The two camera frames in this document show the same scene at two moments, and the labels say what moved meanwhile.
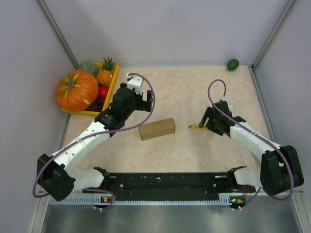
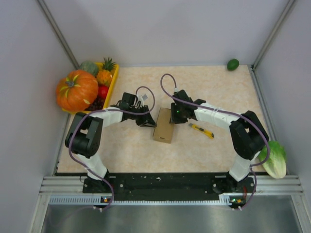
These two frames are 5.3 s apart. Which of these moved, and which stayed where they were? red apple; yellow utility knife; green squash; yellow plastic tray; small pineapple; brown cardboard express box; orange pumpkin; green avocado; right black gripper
Moved: brown cardboard express box; right black gripper; yellow utility knife
Stayed: yellow plastic tray; green avocado; small pineapple; red apple; green squash; orange pumpkin
